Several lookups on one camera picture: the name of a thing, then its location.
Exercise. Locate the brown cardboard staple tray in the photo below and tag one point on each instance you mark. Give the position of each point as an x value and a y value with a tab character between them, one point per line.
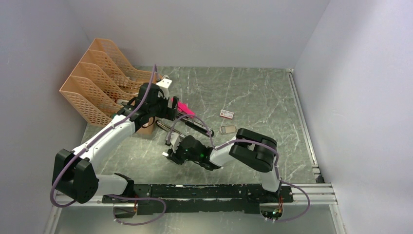
227	129

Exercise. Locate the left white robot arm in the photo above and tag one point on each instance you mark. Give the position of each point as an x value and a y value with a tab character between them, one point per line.
74	173

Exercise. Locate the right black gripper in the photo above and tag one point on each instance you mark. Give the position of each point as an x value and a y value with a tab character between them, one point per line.
174	157

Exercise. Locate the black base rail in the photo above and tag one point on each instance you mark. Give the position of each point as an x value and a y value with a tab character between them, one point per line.
171	198

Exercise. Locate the red white staple box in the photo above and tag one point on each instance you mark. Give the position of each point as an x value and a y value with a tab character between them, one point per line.
226	114

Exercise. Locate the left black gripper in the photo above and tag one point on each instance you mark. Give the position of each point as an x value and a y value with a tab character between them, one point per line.
168	113

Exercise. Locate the beige black stapler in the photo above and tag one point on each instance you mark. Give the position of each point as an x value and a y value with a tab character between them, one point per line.
167	128

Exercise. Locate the orange mesh file organizer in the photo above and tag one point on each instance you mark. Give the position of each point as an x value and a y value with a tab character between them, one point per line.
101	81

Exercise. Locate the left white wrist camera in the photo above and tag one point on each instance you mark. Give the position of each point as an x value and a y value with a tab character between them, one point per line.
164	85

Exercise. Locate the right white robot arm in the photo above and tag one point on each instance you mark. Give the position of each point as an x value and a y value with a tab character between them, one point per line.
255	150

